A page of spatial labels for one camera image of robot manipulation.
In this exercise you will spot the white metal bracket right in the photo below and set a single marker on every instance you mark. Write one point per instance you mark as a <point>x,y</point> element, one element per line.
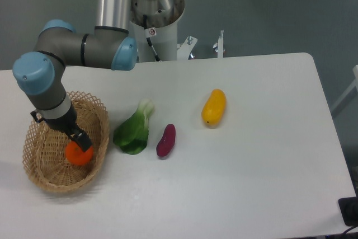
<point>192,48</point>

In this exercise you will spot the orange fruit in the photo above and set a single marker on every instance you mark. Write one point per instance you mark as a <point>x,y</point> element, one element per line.
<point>76,156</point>

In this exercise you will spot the white frame at right edge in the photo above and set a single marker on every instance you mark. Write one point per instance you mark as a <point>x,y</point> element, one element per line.
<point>346,97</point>

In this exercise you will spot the purple sweet potato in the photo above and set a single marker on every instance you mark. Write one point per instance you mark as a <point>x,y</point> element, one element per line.
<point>167,141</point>

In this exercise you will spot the green bok choy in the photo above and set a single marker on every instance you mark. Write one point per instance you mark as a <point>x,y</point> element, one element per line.
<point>132,135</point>

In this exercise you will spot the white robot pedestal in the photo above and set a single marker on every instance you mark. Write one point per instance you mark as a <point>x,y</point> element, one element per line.
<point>164,41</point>

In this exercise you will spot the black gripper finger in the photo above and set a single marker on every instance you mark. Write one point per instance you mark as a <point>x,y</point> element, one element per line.
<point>82,140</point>

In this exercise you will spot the black device at table corner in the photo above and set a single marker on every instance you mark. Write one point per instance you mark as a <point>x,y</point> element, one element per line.
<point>348,208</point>

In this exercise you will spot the yellow mango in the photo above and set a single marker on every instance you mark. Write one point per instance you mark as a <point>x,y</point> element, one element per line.
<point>214,108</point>

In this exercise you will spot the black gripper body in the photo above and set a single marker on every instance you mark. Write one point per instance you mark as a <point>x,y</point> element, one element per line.
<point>65,124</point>

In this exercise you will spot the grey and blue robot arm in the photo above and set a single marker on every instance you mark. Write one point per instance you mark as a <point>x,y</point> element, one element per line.
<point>126,31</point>

